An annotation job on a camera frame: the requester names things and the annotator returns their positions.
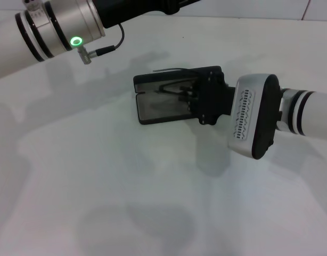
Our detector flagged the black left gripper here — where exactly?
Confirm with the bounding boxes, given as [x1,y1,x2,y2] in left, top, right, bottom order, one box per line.
[93,0,197,29]

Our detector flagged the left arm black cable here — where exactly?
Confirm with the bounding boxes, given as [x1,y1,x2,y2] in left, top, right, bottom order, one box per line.
[77,23,126,65]

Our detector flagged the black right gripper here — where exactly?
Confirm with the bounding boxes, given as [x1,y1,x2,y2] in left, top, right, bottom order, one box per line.
[180,70,237,126]

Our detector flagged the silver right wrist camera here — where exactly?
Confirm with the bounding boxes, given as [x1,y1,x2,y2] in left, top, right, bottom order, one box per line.
[227,73,283,161]

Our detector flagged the black glasses case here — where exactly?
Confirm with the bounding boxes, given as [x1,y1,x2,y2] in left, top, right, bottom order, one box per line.
[133,65,224,125]

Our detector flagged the black glasses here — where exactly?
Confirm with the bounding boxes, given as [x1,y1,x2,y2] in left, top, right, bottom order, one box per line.
[152,67,198,97]

